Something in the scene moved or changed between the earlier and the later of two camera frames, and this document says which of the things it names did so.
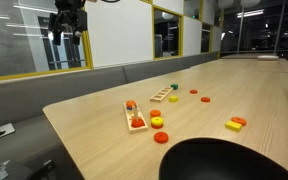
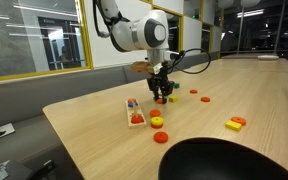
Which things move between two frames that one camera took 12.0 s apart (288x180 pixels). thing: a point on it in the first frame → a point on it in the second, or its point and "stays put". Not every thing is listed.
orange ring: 193,91 stays put
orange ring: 130,103 → 159,100
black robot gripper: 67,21 → 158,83
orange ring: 205,99 stays put
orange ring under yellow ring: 157,127 stays put
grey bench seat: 21,101 stays put
